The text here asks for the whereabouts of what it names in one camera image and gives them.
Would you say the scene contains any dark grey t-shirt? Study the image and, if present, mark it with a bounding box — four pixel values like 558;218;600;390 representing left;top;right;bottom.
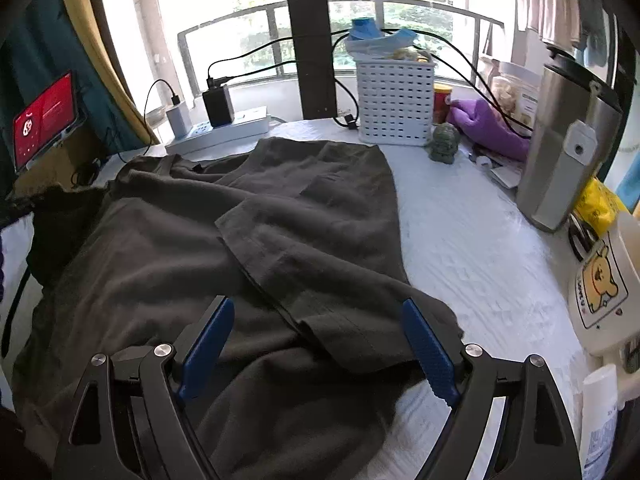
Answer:
11;138;462;479

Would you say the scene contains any white tube bottle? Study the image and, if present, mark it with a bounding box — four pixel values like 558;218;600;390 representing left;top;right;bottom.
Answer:
579;364;618;480

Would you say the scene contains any white bear mug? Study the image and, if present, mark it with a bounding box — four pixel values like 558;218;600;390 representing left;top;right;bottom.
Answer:
568;211;640;356

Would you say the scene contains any yellow packet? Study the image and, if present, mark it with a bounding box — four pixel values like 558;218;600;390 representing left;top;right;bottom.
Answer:
574;178;627;237

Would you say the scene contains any brown cardboard box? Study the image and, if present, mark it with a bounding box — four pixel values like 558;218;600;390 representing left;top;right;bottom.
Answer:
13;126;110;198

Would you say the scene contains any green stone figurine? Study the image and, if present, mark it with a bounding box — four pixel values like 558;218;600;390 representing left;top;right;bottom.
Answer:
427;122;460;165

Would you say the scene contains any white power strip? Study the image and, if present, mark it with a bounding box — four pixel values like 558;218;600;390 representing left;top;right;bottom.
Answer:
165;106;270;155

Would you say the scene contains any white charger block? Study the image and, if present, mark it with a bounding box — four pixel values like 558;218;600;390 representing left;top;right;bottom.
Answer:
166;102;193;139

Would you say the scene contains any stainless steel thermos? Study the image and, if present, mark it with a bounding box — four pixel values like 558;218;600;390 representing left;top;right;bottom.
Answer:
516;46;622;232

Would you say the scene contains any clear snack jar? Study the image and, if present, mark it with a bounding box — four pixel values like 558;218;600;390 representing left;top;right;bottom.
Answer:
491;62;541;134

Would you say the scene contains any dark grey charger block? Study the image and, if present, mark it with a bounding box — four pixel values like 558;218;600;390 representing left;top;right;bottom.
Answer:
202;84;234;128

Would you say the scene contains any red can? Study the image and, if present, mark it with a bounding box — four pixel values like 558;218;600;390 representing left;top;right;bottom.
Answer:
433;82;452;124

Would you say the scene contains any white perforated plastic basket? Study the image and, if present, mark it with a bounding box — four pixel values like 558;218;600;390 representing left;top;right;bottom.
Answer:
356;60;435;146

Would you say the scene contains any teal curtain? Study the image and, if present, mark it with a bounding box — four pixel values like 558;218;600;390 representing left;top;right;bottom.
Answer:
1;0;137;186

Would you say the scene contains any yellow curtain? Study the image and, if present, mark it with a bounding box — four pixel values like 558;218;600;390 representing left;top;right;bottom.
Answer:
63;0;157;144

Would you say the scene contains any dark window pillar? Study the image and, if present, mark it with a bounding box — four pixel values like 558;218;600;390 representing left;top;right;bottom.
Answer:
288;0;337;119

